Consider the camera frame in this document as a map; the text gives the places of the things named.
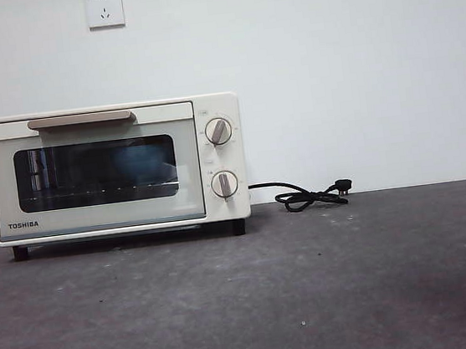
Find blue ribbed bowl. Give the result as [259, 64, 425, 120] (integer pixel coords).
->
[105, 141, 177, 189]

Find glass oven door beige handle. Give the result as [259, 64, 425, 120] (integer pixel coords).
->
[0, 100, 207, 243]

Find beige round oven knob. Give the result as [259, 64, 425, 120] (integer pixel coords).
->
[208, 168, 241, 203]
[202, 115, 234, 148]

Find cream Toshiba toaster oven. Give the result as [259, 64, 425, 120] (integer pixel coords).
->
[0, 90, 254, 264]

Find black oven power cable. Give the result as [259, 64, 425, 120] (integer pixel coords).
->
[247, 172, 356, 217]

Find white wall socket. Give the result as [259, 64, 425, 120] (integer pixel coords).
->
[84, 0, 126, 32]

